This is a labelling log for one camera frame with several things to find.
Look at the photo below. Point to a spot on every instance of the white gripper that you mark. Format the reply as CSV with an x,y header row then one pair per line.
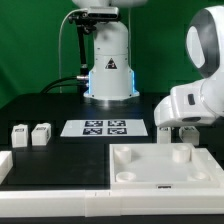
x,y
186,105

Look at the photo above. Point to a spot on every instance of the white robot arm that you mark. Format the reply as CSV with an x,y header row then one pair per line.
x,y
112,80

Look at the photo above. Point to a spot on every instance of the white sheet with markers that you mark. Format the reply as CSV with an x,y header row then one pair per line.
x,y
104,128

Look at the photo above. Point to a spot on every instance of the white U-shaped obstacle fence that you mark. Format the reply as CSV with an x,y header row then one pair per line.
x,y
111,202

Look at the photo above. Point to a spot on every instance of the white square table top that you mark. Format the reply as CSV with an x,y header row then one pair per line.
x,y
163,166

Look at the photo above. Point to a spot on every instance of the black camera on stand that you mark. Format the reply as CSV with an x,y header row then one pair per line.
x,y
85,21

